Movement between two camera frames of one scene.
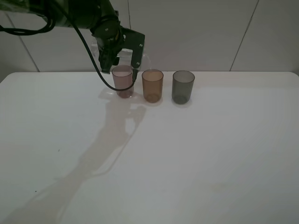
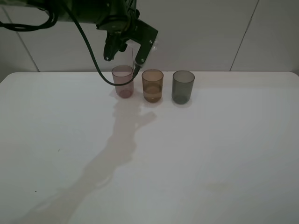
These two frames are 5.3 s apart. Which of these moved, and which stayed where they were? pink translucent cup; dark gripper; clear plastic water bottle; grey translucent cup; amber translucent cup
Moved: clear plastic water bottle; dark gripper
Stayed: grey translucent cup; pink translucent cup; amber translucent cup
